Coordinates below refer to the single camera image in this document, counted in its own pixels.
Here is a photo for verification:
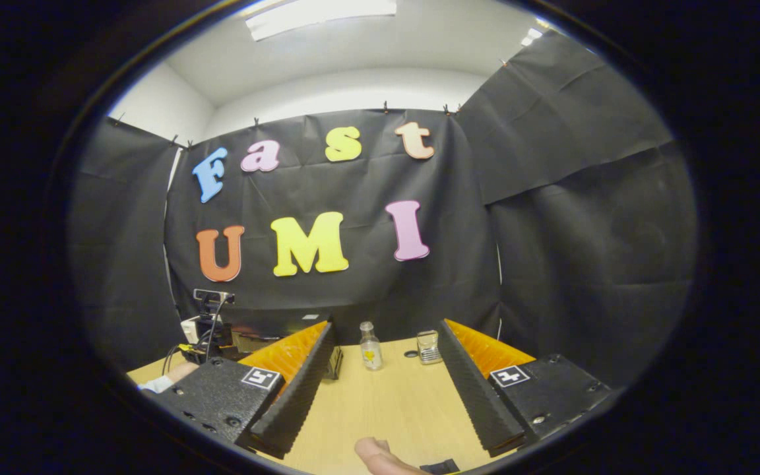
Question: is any clear glass jar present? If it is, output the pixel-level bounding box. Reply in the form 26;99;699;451
417;330;442;365

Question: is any black electric oven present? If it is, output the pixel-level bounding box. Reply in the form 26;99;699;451
228;313;345;381

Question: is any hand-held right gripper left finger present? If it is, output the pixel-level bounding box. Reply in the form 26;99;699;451
151;321;336;460

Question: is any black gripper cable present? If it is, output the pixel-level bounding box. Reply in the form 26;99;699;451
164;300;229;362

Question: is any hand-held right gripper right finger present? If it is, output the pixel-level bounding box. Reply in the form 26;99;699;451
437;319;621;458

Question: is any long ceiling light panel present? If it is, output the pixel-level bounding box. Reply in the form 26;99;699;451
243;0;398;42

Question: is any small glass bottle yellow label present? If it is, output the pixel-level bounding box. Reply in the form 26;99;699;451
360;321;383;371

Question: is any black backdrop cloth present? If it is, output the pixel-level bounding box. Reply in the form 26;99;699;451
67;30;697;387

